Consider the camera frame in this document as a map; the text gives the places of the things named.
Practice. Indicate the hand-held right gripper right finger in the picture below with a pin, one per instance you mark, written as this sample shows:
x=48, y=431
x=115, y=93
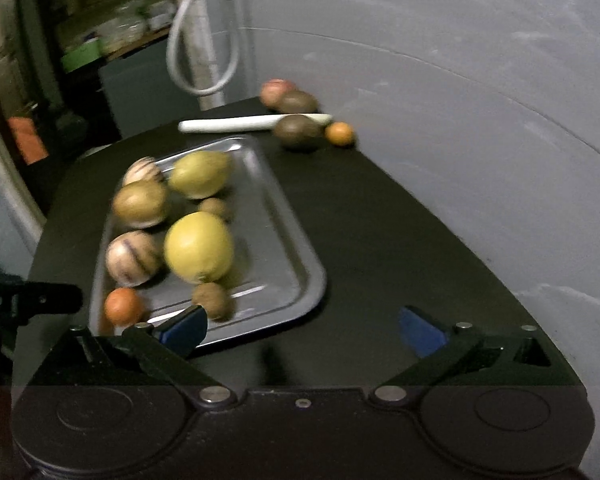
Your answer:
x=420, y=334

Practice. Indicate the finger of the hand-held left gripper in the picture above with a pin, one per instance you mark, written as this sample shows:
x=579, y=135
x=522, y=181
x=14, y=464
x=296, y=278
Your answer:
x=45, y=300

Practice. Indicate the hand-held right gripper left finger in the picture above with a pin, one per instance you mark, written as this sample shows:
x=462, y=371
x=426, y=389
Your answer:
x=185, y=330

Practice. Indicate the brown kiwi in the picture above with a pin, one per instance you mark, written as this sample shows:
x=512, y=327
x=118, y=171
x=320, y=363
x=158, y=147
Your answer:
x=212, y=300
x=214, y=207

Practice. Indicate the small orange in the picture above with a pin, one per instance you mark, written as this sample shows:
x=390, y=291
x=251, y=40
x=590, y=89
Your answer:
x=124, y=306
x=339, y=133

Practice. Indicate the round yellow citrus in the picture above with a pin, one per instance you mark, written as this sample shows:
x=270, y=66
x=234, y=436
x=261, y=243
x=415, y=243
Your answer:
x=199, y=247

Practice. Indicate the large striped pepino melon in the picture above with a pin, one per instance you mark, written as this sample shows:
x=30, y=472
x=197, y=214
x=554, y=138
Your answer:
x=132, y=258

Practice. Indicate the metal tray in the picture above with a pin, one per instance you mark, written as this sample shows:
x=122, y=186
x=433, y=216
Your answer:
x=275, y=240

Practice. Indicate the green-brown mango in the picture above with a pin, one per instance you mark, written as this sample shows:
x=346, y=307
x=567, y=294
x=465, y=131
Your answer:
x=141, y=204

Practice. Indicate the large yellow-green mango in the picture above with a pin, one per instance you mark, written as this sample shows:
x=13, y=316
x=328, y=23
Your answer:
x=200, y=174

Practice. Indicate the small striped pepino melon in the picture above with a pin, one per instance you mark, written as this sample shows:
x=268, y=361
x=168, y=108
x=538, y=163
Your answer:
x=142, y=171

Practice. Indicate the white tube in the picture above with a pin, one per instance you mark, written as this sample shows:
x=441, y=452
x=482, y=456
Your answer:
x=220, y=123

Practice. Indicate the dark avocado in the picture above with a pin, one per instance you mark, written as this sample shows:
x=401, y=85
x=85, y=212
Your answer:
x=297, y=131

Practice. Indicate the grey cabinet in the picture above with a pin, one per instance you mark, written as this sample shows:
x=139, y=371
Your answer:
x=150, y=90

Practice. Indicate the green box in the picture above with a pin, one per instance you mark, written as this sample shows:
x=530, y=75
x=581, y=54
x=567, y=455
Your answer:
x=81, y=55

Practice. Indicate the brown oval fruit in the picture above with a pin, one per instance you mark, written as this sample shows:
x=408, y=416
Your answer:
x=296, y=102

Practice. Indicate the red peach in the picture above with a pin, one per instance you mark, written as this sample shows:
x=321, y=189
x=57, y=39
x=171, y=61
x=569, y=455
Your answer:
x=276, y=91

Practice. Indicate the wooden shelf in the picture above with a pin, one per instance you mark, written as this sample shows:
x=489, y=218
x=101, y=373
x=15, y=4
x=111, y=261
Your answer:
x=115, y=5

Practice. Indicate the white door frame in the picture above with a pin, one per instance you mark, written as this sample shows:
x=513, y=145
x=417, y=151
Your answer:
x=5, y=160

